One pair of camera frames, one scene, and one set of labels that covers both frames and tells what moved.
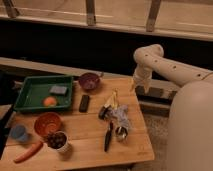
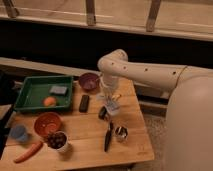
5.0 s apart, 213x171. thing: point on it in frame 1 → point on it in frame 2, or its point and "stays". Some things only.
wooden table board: (105, 125) stays
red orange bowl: (46, 123) stays
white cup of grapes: (58, 141) stays
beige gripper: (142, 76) → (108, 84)
